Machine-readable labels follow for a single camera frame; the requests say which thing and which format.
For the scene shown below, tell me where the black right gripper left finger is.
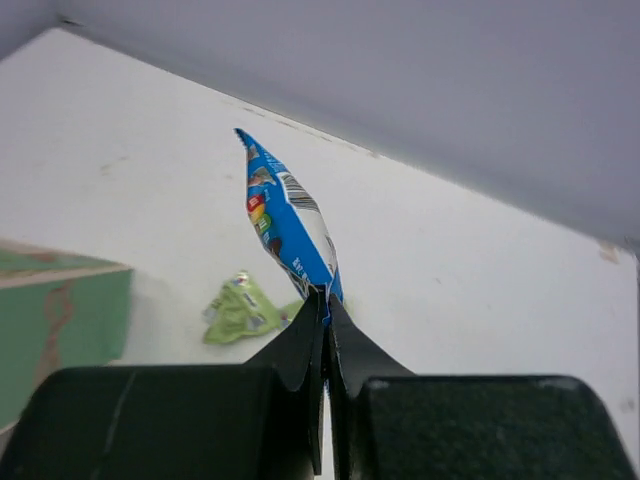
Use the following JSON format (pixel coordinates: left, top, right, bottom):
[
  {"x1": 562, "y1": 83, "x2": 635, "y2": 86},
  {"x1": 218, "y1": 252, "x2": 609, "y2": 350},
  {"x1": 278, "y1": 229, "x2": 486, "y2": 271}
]
[{"x1": 1, "y1": 292, "x2": 326, "y2": 479}]

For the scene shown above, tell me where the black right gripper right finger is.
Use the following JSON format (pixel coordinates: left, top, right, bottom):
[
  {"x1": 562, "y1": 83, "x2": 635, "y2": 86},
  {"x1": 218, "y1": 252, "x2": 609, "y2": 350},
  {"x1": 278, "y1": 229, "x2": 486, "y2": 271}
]
[{"x1": 324, "y1": 299, "x2": 637, "y2": 479}]

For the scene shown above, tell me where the green snack packet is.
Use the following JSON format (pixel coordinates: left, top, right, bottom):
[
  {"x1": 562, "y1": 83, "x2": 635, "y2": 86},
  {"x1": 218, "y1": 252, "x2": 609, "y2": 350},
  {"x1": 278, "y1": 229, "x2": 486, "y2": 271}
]
[{"x1": 202, "y1": 270, "x2": 303, "y2": 345}]

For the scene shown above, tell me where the light blue M&M's packet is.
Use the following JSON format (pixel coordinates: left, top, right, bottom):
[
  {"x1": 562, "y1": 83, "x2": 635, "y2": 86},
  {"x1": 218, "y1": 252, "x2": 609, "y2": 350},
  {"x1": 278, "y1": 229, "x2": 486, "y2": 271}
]
[{"x1": 235, "y1": 128, "x2": 344, "y2": 300}]

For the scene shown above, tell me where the green printed paper gift bag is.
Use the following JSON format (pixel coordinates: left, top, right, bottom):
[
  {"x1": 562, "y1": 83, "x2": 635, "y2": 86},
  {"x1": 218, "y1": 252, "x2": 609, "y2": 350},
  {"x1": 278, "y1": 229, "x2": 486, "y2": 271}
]
[{"x1": 1, "y1": 240, "x2": 134, "y2": 432}]

